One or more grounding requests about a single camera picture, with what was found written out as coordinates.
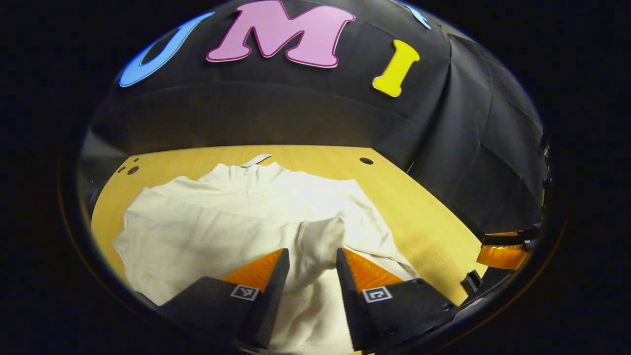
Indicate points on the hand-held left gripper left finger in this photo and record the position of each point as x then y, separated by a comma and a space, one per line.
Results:
271, 296

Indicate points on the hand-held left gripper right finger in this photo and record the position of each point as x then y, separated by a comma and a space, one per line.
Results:
351, 301

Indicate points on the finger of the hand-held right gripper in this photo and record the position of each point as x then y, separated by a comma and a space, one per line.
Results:
503, 256
512, 235

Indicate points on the white zip-neck sweatshirt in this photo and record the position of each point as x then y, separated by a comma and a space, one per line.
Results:
197, 227

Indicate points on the black table clamp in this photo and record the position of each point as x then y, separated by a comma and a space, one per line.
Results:
471, 282

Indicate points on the black backdrop cloth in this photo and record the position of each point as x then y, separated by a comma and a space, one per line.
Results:
468, 148

